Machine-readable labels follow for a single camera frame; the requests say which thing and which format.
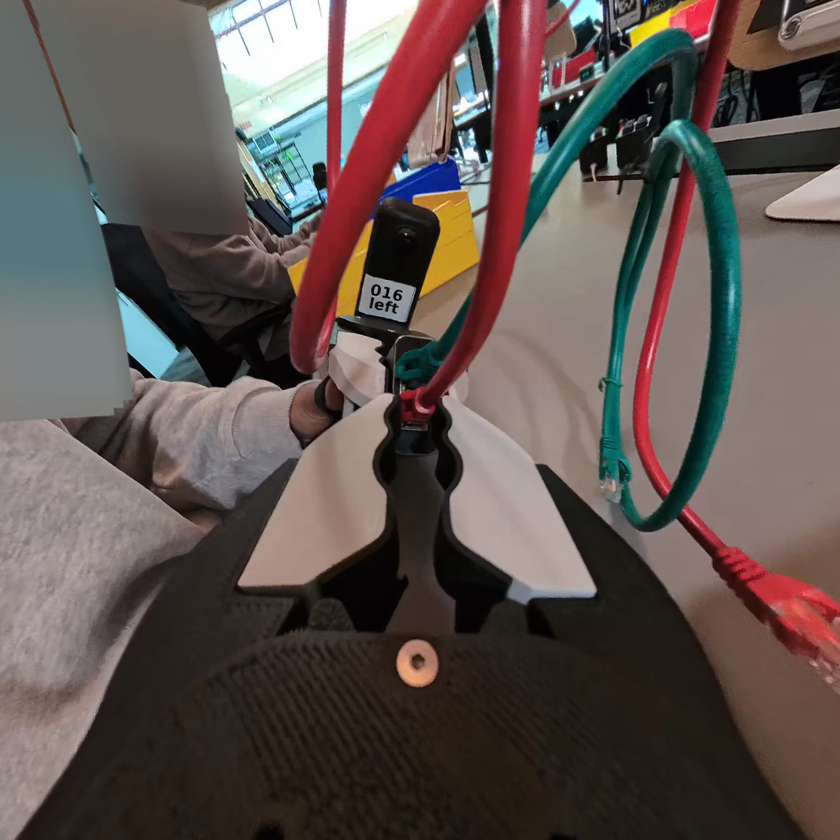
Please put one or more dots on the blue plastic bin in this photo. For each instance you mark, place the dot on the blue plastic bin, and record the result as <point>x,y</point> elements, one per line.
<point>433,177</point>

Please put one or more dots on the black network adapter box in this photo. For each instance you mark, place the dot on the black network adapter box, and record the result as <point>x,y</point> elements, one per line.
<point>413,351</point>

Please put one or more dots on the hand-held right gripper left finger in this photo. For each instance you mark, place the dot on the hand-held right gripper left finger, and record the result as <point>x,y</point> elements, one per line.
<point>321,512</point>

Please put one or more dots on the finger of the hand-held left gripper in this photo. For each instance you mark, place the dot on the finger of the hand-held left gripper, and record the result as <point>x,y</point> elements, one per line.
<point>354,374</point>
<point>460,388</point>

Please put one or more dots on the white laptop stand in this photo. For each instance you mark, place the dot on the white laptop stand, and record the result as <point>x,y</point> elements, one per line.
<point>810,197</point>

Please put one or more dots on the black office chair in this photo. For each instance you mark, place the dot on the black office chair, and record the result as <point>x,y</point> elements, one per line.
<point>144,282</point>

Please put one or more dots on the yellow plastic bin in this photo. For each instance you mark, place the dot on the yellow plastic bin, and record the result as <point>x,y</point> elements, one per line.
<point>446,236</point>

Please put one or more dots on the rounded plywood panel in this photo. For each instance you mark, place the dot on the rounded plywood panel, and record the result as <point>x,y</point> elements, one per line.
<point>754,46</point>

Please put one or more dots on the person's left forearm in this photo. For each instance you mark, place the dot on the person's left forearm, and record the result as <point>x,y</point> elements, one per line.
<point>197,426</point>

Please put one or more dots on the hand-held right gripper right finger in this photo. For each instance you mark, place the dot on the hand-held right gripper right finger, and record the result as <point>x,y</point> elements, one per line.
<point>518,518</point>

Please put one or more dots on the person's left hand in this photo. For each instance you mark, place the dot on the person's left hand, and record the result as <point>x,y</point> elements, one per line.
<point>308,413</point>

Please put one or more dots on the black dock block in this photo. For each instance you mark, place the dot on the black dock block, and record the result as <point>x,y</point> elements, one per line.
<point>595,154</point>
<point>636,144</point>

